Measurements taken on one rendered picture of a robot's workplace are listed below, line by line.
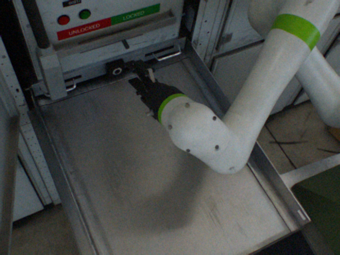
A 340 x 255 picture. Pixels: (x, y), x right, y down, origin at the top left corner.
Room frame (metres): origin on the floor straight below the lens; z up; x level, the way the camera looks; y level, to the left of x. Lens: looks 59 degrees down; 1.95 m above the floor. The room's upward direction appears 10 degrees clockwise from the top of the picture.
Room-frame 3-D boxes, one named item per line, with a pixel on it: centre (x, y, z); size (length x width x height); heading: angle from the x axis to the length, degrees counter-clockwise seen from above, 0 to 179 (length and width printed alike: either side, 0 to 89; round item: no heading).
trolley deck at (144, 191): (0.52, -0.01, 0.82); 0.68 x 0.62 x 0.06; 35
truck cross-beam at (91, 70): (0.84, 0.22, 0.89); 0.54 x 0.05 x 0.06; 125
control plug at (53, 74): (0.65, 0.34, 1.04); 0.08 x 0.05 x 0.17; 35
